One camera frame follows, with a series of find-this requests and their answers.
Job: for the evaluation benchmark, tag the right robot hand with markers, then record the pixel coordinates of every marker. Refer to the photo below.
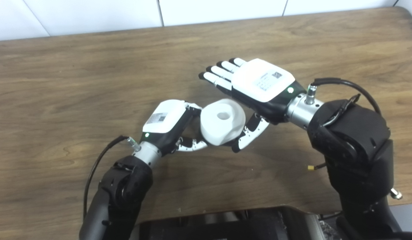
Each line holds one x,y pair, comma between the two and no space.
262,80

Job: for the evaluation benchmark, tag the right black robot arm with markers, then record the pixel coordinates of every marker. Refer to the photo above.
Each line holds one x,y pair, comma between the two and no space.
356,146

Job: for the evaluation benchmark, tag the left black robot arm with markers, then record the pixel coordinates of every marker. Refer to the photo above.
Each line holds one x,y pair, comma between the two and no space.
125,190

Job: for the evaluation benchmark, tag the round white piece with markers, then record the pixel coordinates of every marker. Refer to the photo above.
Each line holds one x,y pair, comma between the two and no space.
219,130

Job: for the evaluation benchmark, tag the small yellow connector plug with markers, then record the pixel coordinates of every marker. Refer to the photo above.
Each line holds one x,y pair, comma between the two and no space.
311,168

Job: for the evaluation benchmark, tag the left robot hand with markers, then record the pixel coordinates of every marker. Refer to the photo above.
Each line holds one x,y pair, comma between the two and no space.
164,116

